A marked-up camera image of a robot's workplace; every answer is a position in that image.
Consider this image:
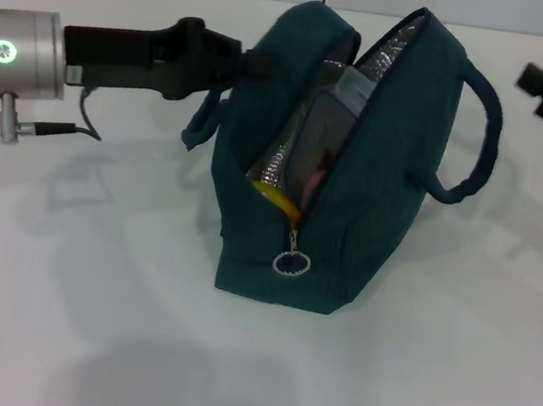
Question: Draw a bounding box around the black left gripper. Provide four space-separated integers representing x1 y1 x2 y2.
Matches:
56 0 282 114

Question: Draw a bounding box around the dark teal insulated lunch bag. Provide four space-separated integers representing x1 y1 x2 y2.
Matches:
160 0 519 337

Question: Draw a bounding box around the left arm cable with plug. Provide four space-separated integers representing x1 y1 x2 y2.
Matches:
0 76 110 159

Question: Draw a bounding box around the clear blue-rimmed food container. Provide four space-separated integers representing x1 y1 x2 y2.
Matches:
280 56 378 216

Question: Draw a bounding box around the yellow banana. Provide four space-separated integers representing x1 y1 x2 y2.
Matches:
247 180 307 225

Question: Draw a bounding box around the pink peach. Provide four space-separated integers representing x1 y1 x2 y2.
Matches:
300 164 331 211

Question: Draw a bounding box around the silver zipper pull ring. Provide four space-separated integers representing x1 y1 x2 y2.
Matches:
270 226 318 282

